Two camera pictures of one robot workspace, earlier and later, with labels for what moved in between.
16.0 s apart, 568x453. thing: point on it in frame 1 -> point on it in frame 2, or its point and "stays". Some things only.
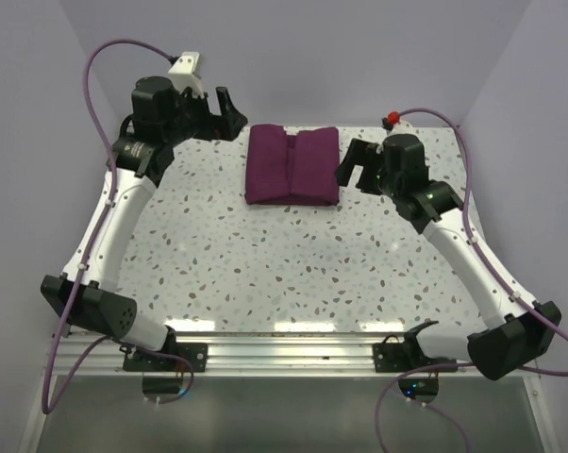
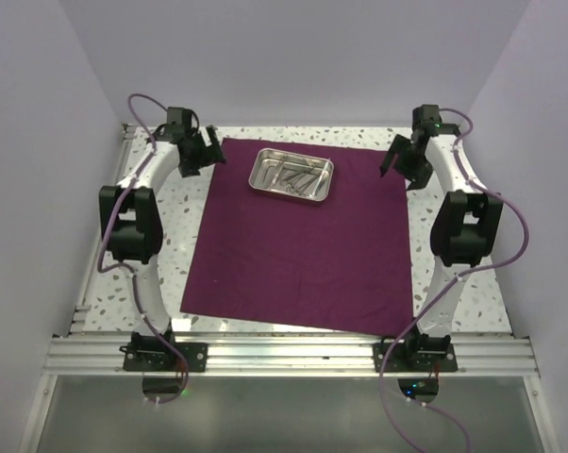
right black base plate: [403, 357] stays
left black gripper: [215, 126] -> [210, 155]
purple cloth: [292, 169] -> [341, 261]
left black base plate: [195, 353] stays
